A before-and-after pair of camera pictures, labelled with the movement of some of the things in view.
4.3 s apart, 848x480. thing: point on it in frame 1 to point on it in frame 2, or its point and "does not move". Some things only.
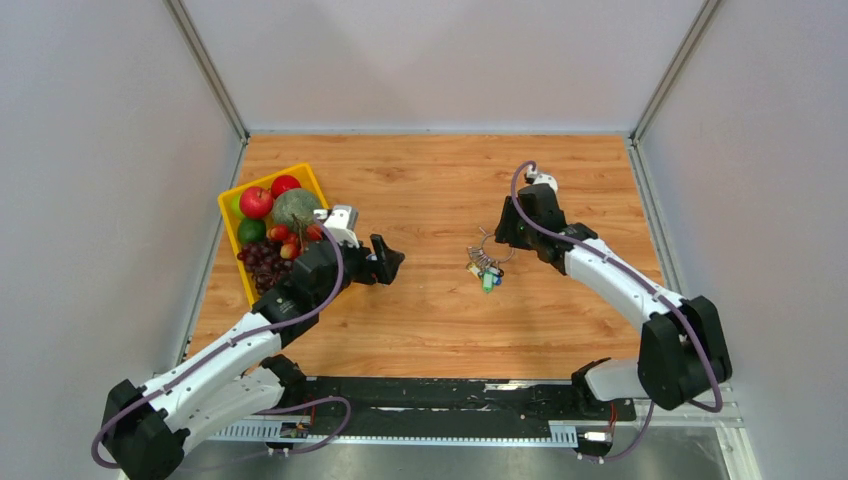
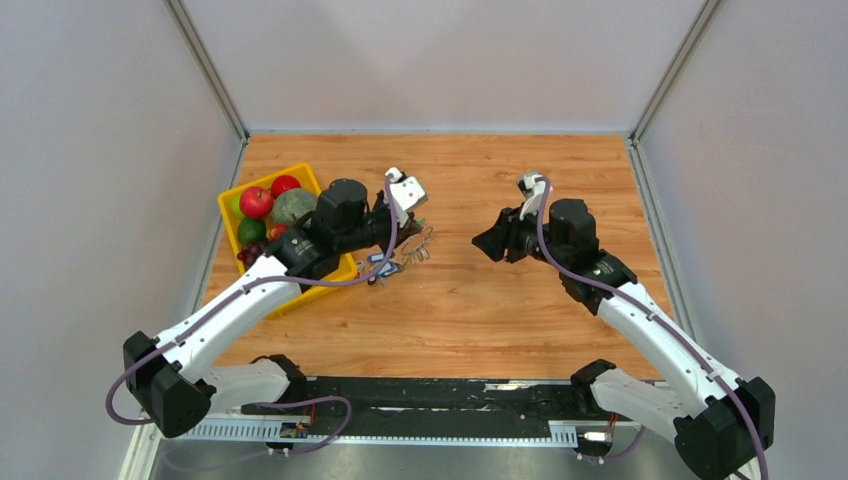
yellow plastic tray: x=308 y=181 does not move
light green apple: x=235 y=206 does not move
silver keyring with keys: x=482 y=266 to x=415 y=247
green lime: x=252 y=231 does not move
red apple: x=256 y=202 does not move
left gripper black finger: x=389 y=260 to x=408 y=230
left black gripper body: x=356 y=267 to x=378 y=223
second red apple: x=283 y=183 does not move
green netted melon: x=294 y=207 does not move
